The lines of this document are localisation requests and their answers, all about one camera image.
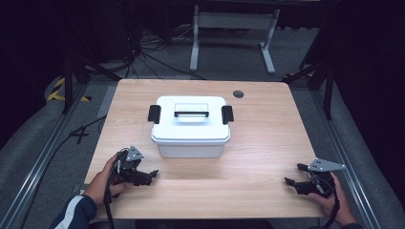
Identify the black tripod stand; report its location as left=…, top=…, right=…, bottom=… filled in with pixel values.
left=61, top=47, right=122, bottom=115
left=282, top=60, right=336, bottom=121

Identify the white plastic storage box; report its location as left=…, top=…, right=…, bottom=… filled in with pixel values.
left=157, top=140, right=225, bottom=159

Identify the black gripper strap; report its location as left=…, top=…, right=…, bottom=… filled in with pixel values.
left=102, top=177, right=117, bottom=229
left=320, top=185, right=341, bottom=229

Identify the bundle of black floor cables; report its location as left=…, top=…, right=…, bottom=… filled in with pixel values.
left=123, top=22, right=208, bottom=81

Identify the white metal table frame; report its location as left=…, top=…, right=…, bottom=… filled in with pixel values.
left=189, top=4, right=281, bottom=75

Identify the yellow black floor tape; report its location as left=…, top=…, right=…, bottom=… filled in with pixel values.
left=47, top=77, right=93, bottom=103

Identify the white storage box lid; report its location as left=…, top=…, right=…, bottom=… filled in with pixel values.
left=147, top=94, right=235, bottom=145

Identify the person's left hand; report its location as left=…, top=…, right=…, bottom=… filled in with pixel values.
left=83, top=154, right=132, bottom=206

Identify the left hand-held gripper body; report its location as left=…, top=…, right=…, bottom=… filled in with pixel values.
left=114, top=145, right=145, bottom=185

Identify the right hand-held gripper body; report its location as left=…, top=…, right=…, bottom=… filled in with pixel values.
left=304, top=157, right=347, bottom=199

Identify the person's right hand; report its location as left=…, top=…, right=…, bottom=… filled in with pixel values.
left=307, top=171, right=358, bottom=227

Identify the aluminium floor rail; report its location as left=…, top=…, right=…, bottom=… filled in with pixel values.
left=0, top=83, right=91, bottom=229
left=309, top=90, right=383, bottom=229

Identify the black floor cable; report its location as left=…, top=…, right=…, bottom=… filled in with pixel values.
left=18, top=114, right=108, bottom=229

